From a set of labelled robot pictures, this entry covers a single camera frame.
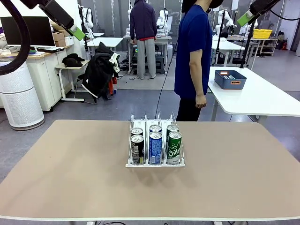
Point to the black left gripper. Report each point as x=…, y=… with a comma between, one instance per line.
x=57, y=15

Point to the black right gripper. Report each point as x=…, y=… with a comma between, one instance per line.
x=263, y=5

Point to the person's right forearm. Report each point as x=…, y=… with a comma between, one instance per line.
x=197, y=77

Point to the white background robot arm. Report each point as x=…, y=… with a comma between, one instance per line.
x=222, y=21
x=88, y=21
x=245, y=29
x=162, y=20

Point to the black beverage can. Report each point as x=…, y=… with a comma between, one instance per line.
x=137, y=150
x=137, y=131

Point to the person's right hand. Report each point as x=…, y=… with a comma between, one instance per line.
x=201, y=101

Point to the small white box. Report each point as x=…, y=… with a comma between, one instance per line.
x=69, y=40

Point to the small cardboard box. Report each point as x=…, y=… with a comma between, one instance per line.
x=66, y=33

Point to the yellow plastic crate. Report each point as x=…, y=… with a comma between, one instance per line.
x=262, y=34

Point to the large cardboard box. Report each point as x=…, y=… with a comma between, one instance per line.
x=56, y=27

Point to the black clothing pile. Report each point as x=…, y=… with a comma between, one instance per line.
x=72, y=61

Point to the black tripod pole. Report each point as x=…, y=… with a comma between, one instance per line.
x=248, y=47

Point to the black stand pole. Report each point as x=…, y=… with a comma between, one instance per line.
x=220, y=35

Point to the white long background table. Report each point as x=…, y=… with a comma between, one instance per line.
x=227, y=45

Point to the black keyboard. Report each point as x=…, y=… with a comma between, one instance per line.
x=50, y=49

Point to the wooden shelf table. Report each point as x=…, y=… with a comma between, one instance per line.
x=267, y=44

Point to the black computer monitor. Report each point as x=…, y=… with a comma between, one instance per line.
x=39, y=30

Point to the tan side table white legs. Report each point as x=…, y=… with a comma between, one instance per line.
x=58, y=67

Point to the black jacket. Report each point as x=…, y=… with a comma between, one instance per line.
x=98, y=70

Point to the black chair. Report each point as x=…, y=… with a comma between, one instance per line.
x=80, y=76

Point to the white cloth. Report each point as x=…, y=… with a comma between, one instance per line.
x=115, y=59

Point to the red floor equipment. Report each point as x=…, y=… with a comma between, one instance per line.
x=282, y=45

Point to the green item in blue dish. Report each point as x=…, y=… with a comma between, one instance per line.
x=33, y=51

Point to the white cabinet desk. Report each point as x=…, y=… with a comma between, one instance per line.
x=47, y=77

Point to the person in blue Warriors shirt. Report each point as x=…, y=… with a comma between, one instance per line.
x=192, y=35

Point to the red orange garment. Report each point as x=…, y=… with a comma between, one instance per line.
x=114, y=81

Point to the white rounded table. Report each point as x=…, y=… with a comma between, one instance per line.
x=257, y=98

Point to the white workbench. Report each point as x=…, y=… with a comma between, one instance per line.
x=164, y=38

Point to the black stool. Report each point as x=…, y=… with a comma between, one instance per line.
x=159, y=63

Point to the white cylindrical air purifier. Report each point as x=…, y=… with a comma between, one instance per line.
x=21, y=105

